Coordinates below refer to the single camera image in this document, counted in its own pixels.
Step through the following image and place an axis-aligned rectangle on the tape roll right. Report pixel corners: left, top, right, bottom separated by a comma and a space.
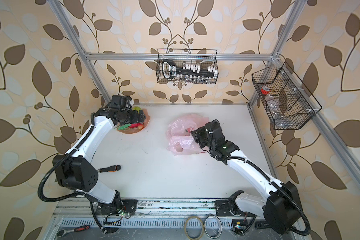
204, 215, 223, 240

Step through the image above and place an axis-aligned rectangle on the red dragon fruit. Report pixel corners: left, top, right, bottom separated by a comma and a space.
117, 123, 144, 131

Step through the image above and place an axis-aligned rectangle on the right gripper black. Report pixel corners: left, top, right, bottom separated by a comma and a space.
191, 126, 215, 151

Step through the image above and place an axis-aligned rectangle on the tape roll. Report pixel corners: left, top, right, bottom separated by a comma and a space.
184, 216, 205, 240
204, 215, 223, 240

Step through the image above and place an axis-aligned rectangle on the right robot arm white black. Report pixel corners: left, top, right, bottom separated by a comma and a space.
190, 120, 311, 236

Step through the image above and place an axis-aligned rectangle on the pink fruit plate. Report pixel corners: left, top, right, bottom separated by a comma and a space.
117, 107, 151, 134

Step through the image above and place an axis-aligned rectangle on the aluminium frame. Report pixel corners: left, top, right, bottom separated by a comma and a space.
48, 1, 360, 190

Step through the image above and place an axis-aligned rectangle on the pink plastic bag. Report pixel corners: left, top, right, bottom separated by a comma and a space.
166, 114, 210, 155

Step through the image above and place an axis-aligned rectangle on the black wire basket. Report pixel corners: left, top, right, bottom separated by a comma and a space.
155, 48, 219, 85
252, 62, 322, 130

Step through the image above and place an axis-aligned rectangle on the orange black screwdriver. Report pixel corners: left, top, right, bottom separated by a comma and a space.
99, 165, 122, 173

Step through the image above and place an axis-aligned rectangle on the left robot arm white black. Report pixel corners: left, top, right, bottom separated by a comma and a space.
37, 95, 146, 214

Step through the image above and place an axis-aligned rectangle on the black wire basket centre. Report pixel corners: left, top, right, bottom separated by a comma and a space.
155, 48, 219, 85

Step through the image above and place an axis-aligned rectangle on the tape roll left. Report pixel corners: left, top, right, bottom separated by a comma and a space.
184, 216, 205, 240

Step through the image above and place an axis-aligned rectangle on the black wire basket right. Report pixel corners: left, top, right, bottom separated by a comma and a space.
252, 62, 322, 130

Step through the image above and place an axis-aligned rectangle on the red handled ratchet wrench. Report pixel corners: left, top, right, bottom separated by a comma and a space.
56, 225, 90, 238

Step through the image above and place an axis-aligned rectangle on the red capped plastic bottle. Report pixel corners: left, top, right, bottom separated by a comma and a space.
261, 86, 286, 112

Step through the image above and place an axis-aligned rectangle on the black socket tool set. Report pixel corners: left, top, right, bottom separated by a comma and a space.
161, 60, 219, 80

